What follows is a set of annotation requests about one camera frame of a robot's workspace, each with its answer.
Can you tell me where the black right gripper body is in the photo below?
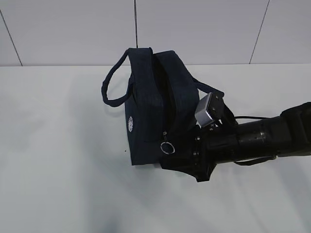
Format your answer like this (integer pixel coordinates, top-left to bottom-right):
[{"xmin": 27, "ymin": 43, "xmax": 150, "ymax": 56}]
[{"xmin": 159, "ymin": 126, "xmax": 216, "ymax": 182}]

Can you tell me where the navy blue fabric bag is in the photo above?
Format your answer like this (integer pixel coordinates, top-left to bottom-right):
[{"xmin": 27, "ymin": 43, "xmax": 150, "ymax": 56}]
[{"xmin": 101, "ymin": 48, "xmax": 225, "ymax": 166}]

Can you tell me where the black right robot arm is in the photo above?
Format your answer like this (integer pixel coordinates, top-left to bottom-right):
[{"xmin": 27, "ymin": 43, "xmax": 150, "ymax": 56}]
[{"xmin": 159, "ymin": 102, "xmax": 311, "ymax": 182}]

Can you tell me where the silver zipper pull ring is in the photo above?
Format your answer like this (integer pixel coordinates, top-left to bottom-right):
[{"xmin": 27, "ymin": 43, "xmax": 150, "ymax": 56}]
[{"xmin": 160, "ymin": 142, "xmax": 175, "ymax": 154}]

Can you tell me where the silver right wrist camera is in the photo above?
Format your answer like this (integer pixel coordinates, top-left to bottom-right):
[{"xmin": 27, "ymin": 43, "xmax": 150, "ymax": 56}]
[{"xmin": 195, "ymin": 92, "xmax": 224, "ymax": 128}]

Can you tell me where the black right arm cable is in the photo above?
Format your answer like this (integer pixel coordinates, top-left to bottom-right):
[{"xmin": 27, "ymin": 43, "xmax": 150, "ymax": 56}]
[{"xmin": 218, "ymin": 106, "xmax": 277, "ymax": 167}]

